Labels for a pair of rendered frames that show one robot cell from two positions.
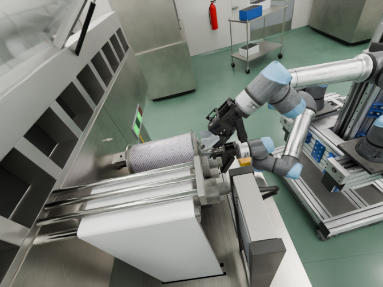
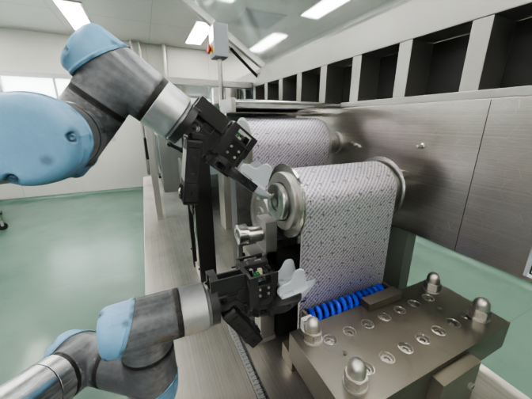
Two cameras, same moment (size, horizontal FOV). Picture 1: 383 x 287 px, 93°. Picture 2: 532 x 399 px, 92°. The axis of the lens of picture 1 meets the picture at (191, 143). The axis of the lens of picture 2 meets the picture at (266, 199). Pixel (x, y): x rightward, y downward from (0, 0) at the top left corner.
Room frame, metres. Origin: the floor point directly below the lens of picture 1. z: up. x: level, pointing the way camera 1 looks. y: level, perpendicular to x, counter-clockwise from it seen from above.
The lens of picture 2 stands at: (0.89, -0.30, 1.40)
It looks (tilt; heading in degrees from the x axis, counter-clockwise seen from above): 17 degrees down; 147
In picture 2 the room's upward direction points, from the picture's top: straight up
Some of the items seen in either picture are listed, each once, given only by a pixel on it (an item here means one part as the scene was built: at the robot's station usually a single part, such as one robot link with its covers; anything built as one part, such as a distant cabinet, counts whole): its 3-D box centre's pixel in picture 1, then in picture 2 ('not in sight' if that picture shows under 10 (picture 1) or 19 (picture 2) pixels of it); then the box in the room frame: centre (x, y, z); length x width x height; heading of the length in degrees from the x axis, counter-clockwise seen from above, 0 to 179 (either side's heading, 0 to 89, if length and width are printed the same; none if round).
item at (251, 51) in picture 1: (257, 35); not in sight; (3.60, -1.82, 0.51); 0.91 x 0.58 x 1.02; 104
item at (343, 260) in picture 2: not in sight; (346, 263); (0.58, 0.10, 1.11); 0.23 x 0.01 x 0.18; 82
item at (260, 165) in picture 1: (261, 161); (143, 370); (0.52, -0.30, 1.01); 0.11 x 0.08 x 0.11; 45
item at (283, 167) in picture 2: (195, 147); (284, 200); (0.51, -0.01, 1.25); 0.15 x 0.01 x 0.15; 172
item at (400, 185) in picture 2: (134, 160); (377, 187); (0.54, 0.24, 1.25); 0.15 x 0.01 x 0.15; 172
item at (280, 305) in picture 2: not in sight; (277, 300); (0.58, -0.08, 1.09); 0.09 x 0.05 x 0.02; 81
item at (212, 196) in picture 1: (206, 191); not in sight; (0.25, 0.00, 1.33); 0.06 x 0.06 x 0.06; 82
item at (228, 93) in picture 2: not in sight; (226, 96); (-0.19, 0.19, 1.50); 0.14 x 0.14 x 0.06
